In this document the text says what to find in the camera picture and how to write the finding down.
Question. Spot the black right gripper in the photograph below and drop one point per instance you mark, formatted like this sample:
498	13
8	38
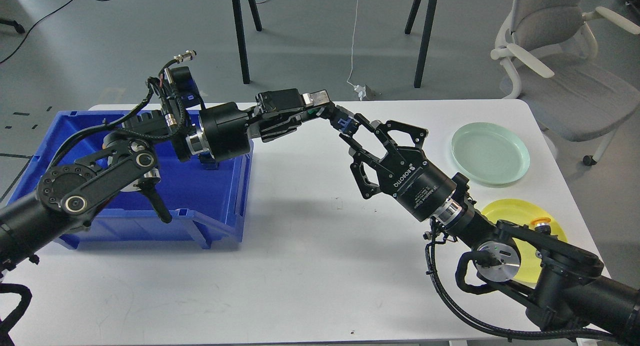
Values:
415	181

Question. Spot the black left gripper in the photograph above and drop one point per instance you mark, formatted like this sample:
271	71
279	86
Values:
225	131

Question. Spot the green push button front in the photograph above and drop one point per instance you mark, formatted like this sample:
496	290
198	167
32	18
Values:
345	123

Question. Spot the green push button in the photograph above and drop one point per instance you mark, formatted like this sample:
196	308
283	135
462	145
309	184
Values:
208	162
345	123

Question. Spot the yellow push button front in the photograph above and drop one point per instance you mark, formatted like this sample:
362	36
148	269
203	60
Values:
542	225

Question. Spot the yellow push button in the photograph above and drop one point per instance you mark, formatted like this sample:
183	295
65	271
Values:
542	225
106	142

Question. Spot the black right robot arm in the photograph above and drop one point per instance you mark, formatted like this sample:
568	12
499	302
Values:
560	285

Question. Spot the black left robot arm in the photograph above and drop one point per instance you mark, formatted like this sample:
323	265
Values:
95	164

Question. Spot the light green plate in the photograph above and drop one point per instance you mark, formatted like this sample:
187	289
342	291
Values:
489	153

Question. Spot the green push button back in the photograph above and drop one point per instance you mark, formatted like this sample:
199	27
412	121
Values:
208	162

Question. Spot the yellow plate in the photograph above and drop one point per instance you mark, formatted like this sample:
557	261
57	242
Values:
522	212

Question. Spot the yellow push button back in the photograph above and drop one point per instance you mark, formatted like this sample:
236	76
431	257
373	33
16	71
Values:
106	142

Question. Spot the black tripod left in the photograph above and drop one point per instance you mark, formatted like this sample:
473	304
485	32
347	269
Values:
240	34

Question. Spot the black tripod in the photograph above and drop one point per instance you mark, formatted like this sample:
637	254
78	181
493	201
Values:
426	36
240	34

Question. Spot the blue plastic bin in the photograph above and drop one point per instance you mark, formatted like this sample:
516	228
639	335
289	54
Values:
206	204

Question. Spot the black tripod right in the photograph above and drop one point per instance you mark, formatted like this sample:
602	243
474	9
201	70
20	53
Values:
426	36

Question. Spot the grey office chair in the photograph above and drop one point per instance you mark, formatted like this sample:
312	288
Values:
547	50

